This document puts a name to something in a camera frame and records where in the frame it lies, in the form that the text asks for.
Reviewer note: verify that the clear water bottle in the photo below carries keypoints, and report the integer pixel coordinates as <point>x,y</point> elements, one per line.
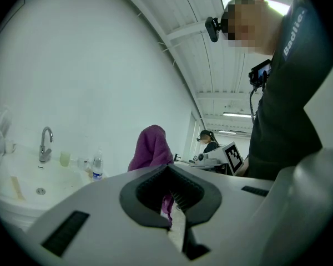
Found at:
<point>97,166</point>

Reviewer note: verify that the person's black shirt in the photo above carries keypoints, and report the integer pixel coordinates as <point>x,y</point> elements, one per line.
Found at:
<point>283,126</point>

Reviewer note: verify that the black head camera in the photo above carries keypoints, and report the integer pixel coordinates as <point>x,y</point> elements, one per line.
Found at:
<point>212,29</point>

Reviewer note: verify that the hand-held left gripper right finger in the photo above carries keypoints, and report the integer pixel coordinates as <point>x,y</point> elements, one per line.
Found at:
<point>224,204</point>

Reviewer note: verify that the white sink basin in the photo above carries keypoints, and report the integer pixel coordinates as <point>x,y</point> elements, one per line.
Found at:
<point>55,181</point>

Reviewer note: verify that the beige wooden strip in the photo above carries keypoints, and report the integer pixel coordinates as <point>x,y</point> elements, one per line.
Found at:
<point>18,188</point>

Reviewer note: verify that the long ceiling light tube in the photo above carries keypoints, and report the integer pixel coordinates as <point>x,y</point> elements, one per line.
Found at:
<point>237,114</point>
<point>227,132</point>

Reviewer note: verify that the black chest camera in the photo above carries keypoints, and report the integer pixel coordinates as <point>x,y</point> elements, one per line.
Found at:
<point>260,73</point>

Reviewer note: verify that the white vanity cabinet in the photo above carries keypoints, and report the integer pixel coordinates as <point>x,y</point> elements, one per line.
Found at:
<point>16,215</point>

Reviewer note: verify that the chrome faucet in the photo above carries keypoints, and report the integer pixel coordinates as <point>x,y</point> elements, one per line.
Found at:
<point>45,148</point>

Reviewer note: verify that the clear drinking glass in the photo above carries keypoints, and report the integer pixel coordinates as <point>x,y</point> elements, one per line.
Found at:
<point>83,163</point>

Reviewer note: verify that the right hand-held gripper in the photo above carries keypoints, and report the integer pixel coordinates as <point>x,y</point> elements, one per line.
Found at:
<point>231,159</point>

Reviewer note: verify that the purple cloth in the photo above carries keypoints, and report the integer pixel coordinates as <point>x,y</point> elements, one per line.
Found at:
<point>152,148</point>

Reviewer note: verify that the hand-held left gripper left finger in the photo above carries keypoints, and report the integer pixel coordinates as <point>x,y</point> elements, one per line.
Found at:
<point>100,217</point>

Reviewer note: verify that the person's head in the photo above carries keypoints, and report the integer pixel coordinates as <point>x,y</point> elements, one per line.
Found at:
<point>249,26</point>

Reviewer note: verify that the pale green cup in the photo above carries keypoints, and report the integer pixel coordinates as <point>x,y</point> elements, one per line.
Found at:
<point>65,159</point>

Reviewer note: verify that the white mug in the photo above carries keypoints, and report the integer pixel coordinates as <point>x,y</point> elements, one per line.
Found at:
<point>9,147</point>

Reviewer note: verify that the rectangular ceiling light panel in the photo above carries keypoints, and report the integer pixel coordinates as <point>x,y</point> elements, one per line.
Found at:
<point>277,5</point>

